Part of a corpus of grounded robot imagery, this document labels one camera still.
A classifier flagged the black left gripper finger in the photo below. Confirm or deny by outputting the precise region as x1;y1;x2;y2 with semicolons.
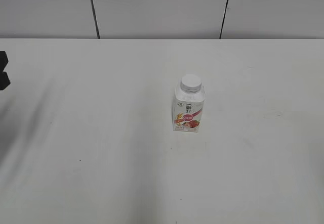
0;51;11;91

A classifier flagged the white yili changqing bottle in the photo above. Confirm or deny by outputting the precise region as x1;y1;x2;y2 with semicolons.
172;81;206;132

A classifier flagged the white bottle cap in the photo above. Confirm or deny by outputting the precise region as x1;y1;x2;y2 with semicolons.
180;74;202;94

